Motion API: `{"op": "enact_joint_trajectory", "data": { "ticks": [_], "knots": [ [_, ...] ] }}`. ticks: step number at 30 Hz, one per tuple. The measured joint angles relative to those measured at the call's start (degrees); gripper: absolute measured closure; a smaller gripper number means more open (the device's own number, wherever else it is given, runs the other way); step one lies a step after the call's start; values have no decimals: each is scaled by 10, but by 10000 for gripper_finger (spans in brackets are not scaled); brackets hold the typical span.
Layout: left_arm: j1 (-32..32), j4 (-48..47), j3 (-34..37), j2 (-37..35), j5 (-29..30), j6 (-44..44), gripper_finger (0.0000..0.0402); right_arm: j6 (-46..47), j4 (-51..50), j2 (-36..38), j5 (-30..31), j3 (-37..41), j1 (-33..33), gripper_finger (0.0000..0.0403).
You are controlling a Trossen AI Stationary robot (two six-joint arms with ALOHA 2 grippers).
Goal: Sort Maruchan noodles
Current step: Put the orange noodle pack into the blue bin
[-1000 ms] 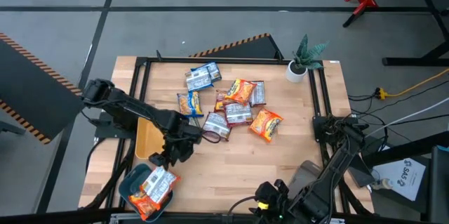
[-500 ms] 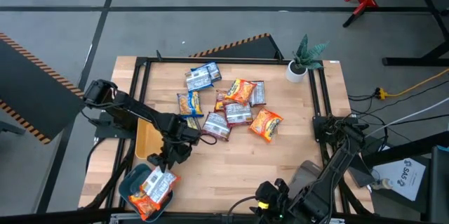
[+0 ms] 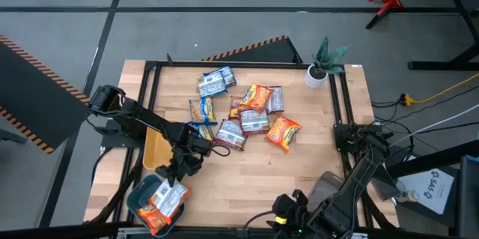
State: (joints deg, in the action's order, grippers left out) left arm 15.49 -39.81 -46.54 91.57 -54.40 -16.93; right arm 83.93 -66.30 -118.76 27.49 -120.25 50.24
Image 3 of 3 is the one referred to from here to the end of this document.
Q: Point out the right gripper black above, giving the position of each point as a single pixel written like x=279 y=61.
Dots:
x=297 y=211

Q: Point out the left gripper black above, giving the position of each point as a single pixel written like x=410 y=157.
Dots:
x=191 y=156

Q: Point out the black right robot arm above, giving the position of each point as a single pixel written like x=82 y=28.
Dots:
x=359 y=179

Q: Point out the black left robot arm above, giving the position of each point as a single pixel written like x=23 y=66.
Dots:
x=146 y=118

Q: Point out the grey translucent plastic bin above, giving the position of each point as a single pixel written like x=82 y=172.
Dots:
x=323 y=186

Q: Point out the black smartphone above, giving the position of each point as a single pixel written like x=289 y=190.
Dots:
x=387 y=188

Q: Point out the small clear bottle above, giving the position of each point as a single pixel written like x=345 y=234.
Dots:
x=409 y=196

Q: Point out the potted snake plant white pot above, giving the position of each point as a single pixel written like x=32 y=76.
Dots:
x=315 y=78

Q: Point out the white printed paper sheet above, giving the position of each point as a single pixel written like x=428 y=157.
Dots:
x=430 y=190

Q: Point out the black hazard-striped floor panel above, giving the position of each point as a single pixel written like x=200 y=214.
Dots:
x=33 y=96
x=269 y=53

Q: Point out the black desk crossbar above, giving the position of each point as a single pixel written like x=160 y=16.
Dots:
x=430 y=160

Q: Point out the dark grey cabinet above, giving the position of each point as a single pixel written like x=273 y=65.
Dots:
x=469 y=201

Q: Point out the black aluminium rig frame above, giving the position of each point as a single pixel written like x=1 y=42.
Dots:
x=187 y=64

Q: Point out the black desk frame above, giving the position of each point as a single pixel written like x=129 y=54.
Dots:
x=441 y=65

